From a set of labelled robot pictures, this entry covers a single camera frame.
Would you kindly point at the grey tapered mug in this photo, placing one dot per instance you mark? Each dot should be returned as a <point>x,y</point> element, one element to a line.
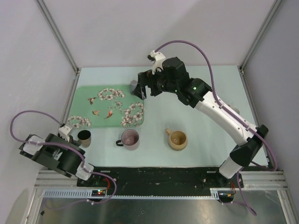
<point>133,84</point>

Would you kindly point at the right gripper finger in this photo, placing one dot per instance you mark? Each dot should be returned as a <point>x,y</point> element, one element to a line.
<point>140,92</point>
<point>154,90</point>

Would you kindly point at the dark brown gold mug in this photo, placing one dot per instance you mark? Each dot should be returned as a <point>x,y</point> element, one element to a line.
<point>84,138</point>

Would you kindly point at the grey slotted cable duct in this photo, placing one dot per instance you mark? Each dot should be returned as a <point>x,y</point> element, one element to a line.
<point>96,194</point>

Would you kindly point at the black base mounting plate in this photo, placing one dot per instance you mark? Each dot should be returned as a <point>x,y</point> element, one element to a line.
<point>150,181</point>

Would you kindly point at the green floral serving tray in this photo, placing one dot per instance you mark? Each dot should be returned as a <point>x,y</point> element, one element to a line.
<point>99,106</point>

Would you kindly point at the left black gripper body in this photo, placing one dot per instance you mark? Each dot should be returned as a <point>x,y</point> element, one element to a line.
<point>70,138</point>

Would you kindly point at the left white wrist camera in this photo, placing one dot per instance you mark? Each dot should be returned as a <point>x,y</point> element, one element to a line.
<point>65,130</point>

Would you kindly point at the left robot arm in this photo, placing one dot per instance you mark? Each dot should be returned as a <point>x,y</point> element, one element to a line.
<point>53,152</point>

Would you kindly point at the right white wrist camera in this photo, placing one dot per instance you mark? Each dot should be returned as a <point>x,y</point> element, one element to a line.
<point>157,58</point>

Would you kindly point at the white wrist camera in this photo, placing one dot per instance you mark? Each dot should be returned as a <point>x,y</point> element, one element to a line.
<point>65,130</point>
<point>157,58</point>

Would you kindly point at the lilac mug black handle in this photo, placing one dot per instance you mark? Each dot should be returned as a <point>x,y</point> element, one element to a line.
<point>130,140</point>

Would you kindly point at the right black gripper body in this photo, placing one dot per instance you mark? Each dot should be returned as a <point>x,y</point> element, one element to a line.
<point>158,79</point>

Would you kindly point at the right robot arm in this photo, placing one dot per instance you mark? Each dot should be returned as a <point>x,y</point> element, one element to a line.
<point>171,76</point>

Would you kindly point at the aluminium frame rail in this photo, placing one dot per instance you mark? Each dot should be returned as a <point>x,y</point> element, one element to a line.
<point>57,34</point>

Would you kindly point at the tan round ceramic mug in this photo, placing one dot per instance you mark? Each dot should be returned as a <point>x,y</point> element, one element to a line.
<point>177,140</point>

